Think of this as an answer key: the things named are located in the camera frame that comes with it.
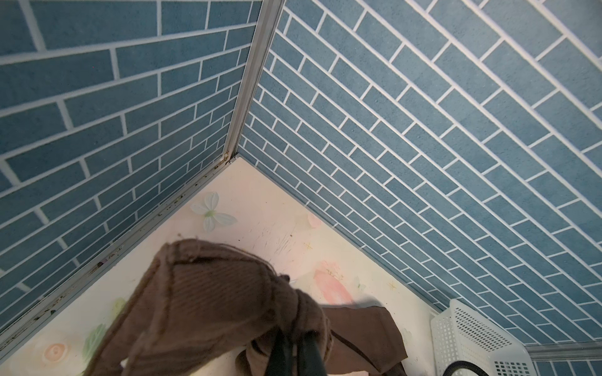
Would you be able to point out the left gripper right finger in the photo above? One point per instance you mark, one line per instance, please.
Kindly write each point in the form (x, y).
(309, 359)

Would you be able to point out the white plastic laundry basket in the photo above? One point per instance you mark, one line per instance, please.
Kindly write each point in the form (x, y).
(462, 334)

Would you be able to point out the brown trousers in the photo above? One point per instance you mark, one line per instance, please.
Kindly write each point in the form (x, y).
(199, 300)

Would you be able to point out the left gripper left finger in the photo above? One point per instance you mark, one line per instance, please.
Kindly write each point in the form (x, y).
(280, 362)

